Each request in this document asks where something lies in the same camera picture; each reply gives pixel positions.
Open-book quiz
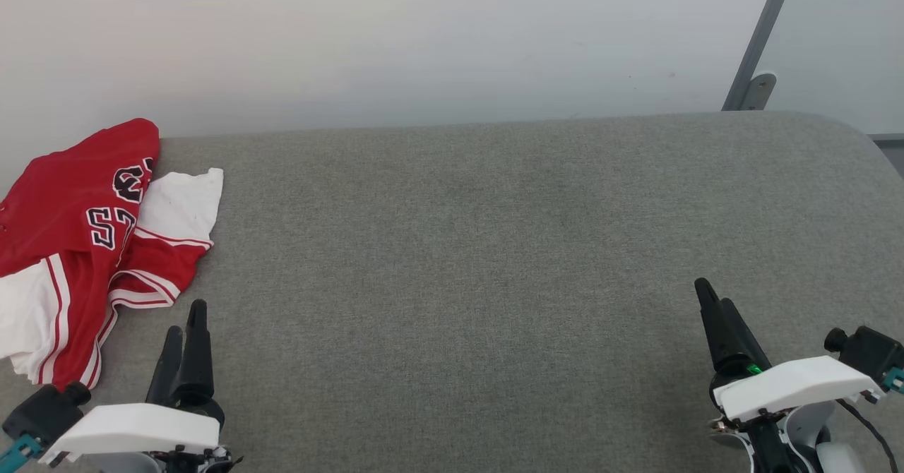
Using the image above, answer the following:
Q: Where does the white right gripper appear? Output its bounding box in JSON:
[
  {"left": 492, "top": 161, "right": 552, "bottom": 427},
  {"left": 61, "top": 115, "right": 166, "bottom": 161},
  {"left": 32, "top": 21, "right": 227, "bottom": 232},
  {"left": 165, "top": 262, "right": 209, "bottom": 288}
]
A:
[{"left": 694, "top": 277, "right": 884, "bottom": 473}]

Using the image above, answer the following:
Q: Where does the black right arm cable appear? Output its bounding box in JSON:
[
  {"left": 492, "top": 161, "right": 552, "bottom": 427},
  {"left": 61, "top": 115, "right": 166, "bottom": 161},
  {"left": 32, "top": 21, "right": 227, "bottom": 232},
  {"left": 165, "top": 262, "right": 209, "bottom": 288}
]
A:
[{"left": 836, "top": 398, "right": 899, "bottom": 473}]

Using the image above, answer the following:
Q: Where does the grey metal bracket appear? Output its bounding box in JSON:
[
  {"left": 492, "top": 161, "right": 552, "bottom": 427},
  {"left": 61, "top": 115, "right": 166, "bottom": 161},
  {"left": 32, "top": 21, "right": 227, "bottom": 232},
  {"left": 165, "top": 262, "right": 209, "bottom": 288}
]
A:
[{"left": 740, "top": 72, "right": 777, "bottom": 112}]

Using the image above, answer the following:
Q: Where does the grey fabric sofa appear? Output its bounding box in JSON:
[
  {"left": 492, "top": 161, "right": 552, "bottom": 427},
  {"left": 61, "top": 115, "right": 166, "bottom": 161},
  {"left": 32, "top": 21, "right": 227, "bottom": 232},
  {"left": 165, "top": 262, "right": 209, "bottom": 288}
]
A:
[{"left": 0, "top": 111, "right": 904, "bottom": 473}]

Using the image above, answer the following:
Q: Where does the red and white basketball jersey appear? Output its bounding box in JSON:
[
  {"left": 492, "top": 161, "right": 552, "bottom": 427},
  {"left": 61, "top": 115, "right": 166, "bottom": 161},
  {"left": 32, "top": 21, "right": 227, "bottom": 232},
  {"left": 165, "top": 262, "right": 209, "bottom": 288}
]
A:
[{"left": 0, "top": 118, "right": 225, "bottom": 391}]

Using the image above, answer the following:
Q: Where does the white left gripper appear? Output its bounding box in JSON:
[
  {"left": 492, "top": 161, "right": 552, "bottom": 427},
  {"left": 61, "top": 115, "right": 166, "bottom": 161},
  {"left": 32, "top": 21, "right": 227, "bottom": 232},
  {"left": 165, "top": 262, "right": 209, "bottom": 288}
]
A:
[{"left": 39, "top": 299, "right": 242, "bottom": 473}]

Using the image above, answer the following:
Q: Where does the grey metal bar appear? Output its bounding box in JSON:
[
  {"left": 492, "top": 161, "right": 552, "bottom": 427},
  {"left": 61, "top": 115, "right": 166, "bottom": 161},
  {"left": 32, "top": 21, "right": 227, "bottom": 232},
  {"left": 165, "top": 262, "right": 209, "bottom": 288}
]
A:
[{"left": 721, "top": 0, "right": 801, "bottom": 112}]

